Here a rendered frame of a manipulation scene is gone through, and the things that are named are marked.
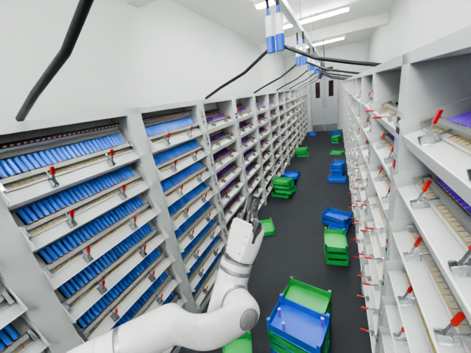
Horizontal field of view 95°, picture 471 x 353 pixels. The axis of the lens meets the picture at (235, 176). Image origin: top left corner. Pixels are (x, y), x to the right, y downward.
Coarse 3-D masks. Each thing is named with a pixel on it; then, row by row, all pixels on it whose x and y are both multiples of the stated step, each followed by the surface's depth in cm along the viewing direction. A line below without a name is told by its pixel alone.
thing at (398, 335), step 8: (384, 296) 97; (392, 296) 96; (384, 304) 99; (392, 304) 97; (392, 312) 94; (392, 320) 91; (400, 320) 90; (392, 328) 89; (400, 328) 87; (392, 336) 86; (400, 336) 83; (400, 344) 83; (400, 352) 80; (408, 352) 79
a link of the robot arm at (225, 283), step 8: (224, 272) 55; (216, 280) 57; (224, 280) 54; (232, 280) 54; (240, 280) 54; (248, 280) 57; (216, 288) 56; (224, 288) 54; (232, 288) 53; (216, 296) 55; (224, 296) 52; (216, 304) 54
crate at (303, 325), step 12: (288, 300) 137; (276, 312) 135; (288, 312) 134; (300, 312) 133; (312, 312) 129; (276, 324) 129; (288, 324) 127; (300, 324) 126; (312, 324) 125; (288, 336) 118; (300, 336) 120; (312, 336) 119; (324, 336) 114; (312, 348) 111
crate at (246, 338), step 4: (248, 332) 159; (240, 336) 162; (244, 336) 161; (248, 336) 159; (236, 340) 162; (240, 340) 161; (244, 340) 161; (248, 340) 161; (228, 344) 160; (232, 344) 160; (236, 344) 160; (240, 344) 159; (244, 344) 159; (248, 344) 158; (224, 348) 157; (228, 348) 158; (232, 348) 157; (236, 348) 157; (240, 348) 156; (244, 348) 156; (248, 348) 156; (224, 352) 155; (228, 352) 155; (232, 352) 155; (236, 352) 154; (240, 352) 154; (244, 352) 154; (248, 352) 153
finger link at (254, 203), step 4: (252, 196) 58; (252, 200) 58; (256, 200) 58; (248, 204) 58; (252, 204) 58; (256, 204) 58; (248, 208) 58; (252, 208) 58; (256, 208) 58; (252, 212) 57; (256, 212) 58; (252, 216) 56; (256, 216) 57; (252, 220) 56
